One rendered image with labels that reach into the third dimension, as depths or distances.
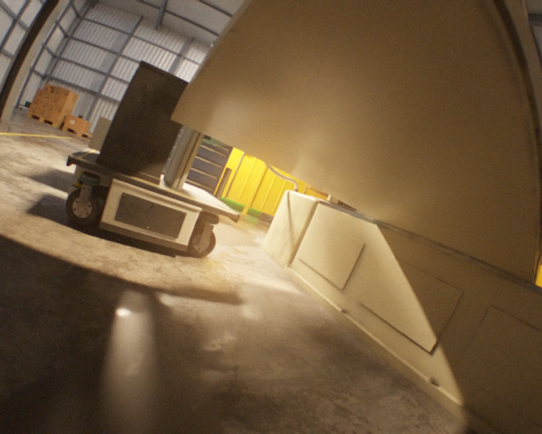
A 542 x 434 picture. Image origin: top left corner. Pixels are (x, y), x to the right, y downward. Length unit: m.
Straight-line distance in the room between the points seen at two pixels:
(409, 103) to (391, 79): 0.03
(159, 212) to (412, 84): 1.18
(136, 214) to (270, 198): 3.61
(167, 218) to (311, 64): 1.13
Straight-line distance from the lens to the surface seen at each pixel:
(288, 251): 2.02
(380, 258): 1.43
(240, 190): 4.40
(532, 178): 0.29
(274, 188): 4.64
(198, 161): 3.01
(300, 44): 0.21
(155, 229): 1.29
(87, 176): 1.29
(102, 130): 2.24
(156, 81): 1.31
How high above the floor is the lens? 0.48
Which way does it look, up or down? 4 degrees down
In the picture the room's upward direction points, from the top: 23 degrees clockwise
